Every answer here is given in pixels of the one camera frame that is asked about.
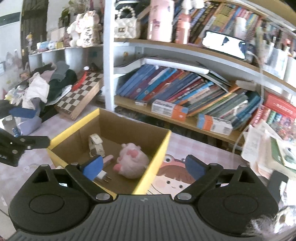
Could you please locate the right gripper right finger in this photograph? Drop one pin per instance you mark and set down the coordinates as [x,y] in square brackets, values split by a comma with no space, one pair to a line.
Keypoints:
[205,175]

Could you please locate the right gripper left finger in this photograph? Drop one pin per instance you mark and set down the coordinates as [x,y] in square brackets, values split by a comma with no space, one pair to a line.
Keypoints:
[83,176]

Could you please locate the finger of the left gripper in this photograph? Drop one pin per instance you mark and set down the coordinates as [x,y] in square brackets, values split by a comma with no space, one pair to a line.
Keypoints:
[22,112]
[33,142]

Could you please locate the white charger plug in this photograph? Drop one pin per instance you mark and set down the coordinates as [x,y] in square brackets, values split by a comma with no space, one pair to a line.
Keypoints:
[103,177]

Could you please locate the pink plush toy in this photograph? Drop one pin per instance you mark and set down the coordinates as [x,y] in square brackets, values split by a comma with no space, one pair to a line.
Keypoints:
[132,161]

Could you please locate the lavender folded cloth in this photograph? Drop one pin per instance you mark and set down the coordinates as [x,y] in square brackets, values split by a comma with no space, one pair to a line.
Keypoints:
[28,125]

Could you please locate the pile of clothes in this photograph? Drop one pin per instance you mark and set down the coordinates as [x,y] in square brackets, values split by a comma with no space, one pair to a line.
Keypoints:
[42,87]

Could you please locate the orange white box lower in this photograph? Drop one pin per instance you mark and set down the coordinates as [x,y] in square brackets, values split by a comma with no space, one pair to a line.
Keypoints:
[213,124]

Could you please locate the orange white box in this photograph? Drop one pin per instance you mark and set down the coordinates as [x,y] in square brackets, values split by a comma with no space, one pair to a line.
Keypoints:
[169,110]
[213,124]

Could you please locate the yellow cardboard box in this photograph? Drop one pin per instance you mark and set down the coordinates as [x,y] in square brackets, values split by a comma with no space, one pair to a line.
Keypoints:
[71,146]

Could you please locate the stack of papers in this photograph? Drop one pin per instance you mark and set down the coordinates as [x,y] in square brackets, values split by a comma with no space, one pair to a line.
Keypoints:
[265,151]

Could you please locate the red tassel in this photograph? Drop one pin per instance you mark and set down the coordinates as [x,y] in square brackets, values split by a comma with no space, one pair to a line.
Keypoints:
[82,77]

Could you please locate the wooden chess board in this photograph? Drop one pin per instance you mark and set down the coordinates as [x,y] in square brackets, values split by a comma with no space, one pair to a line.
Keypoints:
[73,103]

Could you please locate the orange white box upper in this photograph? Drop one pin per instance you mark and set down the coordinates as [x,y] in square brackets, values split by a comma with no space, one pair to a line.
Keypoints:
[169,110]

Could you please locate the white plush toy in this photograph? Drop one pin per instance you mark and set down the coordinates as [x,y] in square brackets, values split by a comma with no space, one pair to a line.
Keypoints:
[85,30]

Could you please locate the white quilted handbag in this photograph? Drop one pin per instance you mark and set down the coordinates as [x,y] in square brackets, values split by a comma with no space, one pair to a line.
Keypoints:
[127,28]

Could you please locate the pink tumbler bottle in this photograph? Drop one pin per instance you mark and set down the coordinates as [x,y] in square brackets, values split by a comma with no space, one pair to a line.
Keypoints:
[160,23]

